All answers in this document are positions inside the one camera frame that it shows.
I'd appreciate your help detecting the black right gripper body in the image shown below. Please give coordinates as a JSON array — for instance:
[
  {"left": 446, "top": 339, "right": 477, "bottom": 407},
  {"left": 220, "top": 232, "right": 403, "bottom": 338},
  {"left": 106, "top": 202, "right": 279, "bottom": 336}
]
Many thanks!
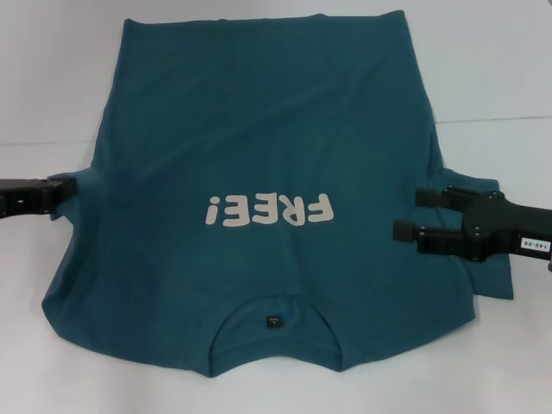
[{"left": 463, "top": 191, "right": 552, "bottom": 264}]

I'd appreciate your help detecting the teal FREE print t-shirt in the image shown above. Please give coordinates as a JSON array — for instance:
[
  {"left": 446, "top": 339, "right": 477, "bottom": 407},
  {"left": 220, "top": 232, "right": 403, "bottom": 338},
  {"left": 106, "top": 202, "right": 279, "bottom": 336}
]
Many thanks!
[{"left": 39, "top": 12, "right": 517, "bottom": 377}]

